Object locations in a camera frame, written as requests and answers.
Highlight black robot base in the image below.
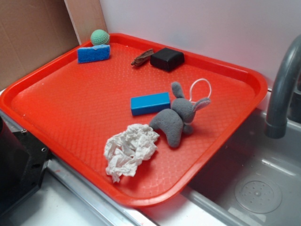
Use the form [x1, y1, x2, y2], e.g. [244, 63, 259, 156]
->
[0, 119, 49, 216]

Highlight crumpled white paper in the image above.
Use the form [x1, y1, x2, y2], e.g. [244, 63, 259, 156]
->
[104, 124, 159, 183]

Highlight red plastic tray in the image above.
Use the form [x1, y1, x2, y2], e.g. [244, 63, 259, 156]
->
[0, 33, 268, 207]

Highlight blue rectangular block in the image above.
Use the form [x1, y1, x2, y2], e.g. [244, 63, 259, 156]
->
[130, 92, 171, 116]

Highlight grey plush bunny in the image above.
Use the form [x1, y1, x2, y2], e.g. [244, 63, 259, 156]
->
[150, 79, 212, 148]

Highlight black rectangular block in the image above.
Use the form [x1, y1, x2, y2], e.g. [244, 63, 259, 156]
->
[150, 48, 185, 72]

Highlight brown bark piece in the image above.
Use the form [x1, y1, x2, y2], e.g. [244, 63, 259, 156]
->
[131, 48, 154, 66]

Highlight blue sponge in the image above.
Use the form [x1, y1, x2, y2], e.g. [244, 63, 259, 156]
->
[77, 45, 111, 63]

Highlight green crochet ball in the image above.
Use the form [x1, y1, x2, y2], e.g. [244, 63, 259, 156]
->
[90, 29, 110, 46]

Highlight wooden board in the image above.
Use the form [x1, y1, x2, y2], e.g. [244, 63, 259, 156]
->
[64, 0, 108, 45]

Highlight grey plastic sink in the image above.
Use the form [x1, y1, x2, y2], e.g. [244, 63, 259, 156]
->
[143, 110, 301, 226]

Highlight grey sink faucet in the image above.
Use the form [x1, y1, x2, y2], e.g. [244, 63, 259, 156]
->
[264, 35, 301, 139]

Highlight brown cardboard panel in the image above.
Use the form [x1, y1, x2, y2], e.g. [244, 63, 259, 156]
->
[0, 0, 79, 89]

